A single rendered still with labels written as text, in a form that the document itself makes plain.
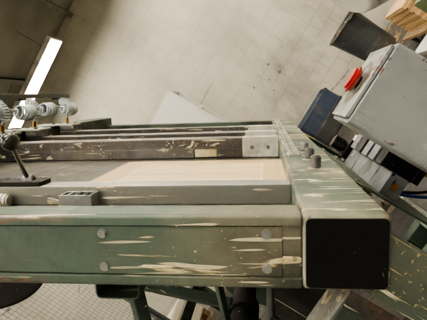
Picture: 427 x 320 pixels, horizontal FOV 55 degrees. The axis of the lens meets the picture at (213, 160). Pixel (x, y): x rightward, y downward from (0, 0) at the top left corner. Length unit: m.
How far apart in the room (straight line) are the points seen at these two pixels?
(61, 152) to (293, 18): 5.22
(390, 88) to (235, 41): 5.86
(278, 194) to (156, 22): 5.91
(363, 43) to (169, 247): 4.93
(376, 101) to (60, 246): 0.50
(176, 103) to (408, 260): 4.54
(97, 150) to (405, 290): 1.19
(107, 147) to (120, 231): 0.95
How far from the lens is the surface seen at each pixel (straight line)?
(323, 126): 5.35
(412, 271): 0.65
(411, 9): 4.12
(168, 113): 5.06
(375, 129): 0.58
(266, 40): 6.40
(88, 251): 0.67
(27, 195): 0.98
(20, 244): 0.71
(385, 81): 0.58
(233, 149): 1.46
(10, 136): 0.93
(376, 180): 0.95
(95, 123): 2.70
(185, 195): 0.85
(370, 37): 5.42
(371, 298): 0.66
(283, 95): 6.35
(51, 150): 1.65
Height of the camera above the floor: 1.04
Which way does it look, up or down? 1 degrees up
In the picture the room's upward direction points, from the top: 59 degrees counter-clockwise
